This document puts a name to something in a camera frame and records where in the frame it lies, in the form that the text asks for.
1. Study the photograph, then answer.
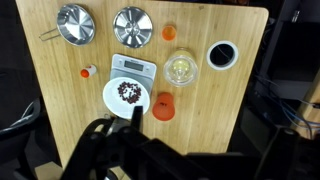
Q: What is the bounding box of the white ceramic bowl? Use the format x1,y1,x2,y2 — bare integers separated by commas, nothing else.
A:
102,76,151,120

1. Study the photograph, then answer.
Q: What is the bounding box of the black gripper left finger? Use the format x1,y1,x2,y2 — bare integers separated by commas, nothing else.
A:
130,105,144,133

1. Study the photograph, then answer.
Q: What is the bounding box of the heap of red beans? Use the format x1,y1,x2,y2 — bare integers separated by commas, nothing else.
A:
117,81,143,105

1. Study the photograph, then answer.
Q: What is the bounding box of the steel saucepan with wire handle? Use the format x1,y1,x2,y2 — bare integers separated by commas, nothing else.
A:
39,3,97,47

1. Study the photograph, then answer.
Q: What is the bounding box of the glass electric kettle black handle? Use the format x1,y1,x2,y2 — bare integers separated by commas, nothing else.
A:
82,114,133,138

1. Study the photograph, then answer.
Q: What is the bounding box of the small white bottle orange cap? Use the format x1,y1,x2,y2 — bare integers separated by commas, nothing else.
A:
80,64,98,79

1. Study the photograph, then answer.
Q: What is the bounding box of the black office chair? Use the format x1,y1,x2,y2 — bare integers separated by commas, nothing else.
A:
0,97,43,168

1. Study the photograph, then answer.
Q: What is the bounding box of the blue network cable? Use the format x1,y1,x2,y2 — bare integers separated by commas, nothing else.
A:
256,74,320,134

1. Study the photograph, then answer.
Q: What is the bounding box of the grey digital kitchen scale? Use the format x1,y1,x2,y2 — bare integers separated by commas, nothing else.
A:
109,53,158,96

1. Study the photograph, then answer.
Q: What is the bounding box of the large orange plastic cup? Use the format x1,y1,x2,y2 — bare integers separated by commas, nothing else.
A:
152,92,176,122

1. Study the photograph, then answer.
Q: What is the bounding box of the small orange plastic cup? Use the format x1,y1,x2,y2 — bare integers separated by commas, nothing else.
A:
161,24,177,42

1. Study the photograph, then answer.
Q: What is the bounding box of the clear jar with yellow contents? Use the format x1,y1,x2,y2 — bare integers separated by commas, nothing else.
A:
162,47,199,88

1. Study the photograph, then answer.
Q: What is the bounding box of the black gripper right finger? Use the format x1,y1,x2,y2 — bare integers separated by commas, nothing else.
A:
240,106,278,156

